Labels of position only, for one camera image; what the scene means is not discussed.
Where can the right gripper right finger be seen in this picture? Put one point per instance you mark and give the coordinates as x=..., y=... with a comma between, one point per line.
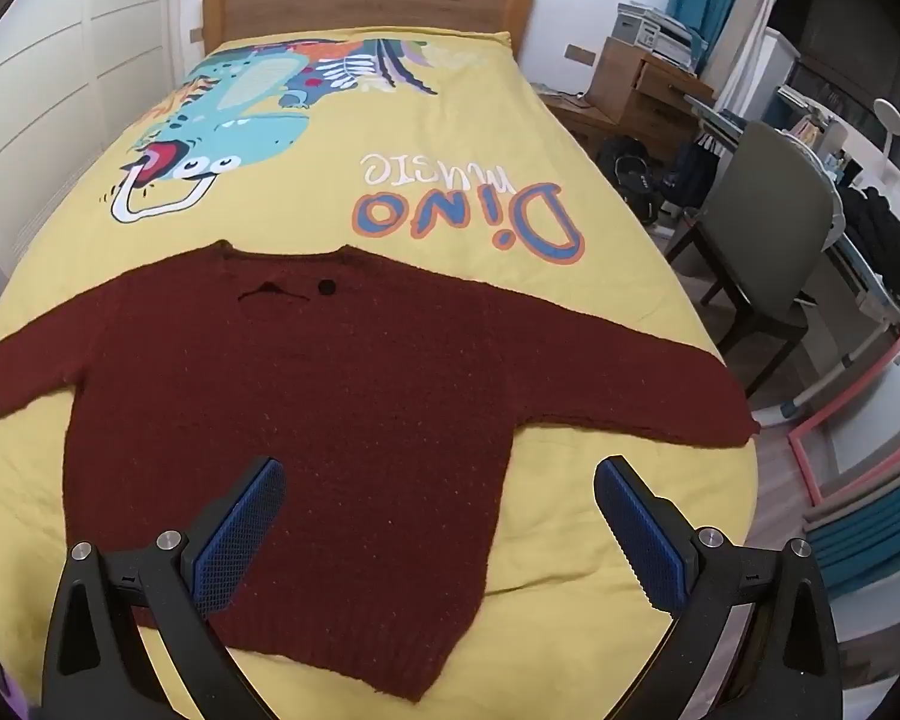
x=786, y=664

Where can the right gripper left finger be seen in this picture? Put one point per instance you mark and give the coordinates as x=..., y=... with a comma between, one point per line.
x=95, y=663

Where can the dark red knit sweater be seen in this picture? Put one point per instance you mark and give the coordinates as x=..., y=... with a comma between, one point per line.
x=390, y=394

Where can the teal folded mat stack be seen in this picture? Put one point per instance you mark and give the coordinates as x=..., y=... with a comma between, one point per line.
x=857, y=541

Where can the pink framed mirror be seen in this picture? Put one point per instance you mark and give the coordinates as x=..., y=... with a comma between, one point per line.
x=799, y=432

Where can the white wardrobe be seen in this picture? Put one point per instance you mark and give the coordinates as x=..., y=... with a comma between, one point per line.
x=73, y=75

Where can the white desk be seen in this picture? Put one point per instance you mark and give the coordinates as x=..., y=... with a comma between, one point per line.
x=874, y=301

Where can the grey desk chair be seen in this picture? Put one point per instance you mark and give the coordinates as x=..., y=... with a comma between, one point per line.
x=761, y=233

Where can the black backpack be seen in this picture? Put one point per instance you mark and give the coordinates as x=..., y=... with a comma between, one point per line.
x=624, y=161

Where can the yellow dinosaur bedspread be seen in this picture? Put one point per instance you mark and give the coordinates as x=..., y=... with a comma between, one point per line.
x=469, y=176

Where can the white desk lamp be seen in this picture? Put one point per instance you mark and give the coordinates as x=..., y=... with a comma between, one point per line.
x=889, y=117

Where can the wooden nightstand cabinet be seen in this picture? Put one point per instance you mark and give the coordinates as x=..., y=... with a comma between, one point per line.
x=633, y=93

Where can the wooden headboard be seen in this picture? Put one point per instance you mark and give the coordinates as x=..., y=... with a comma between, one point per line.
x=227, y=20

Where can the grey storage box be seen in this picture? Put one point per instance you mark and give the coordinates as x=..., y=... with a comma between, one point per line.
x=653, y=31

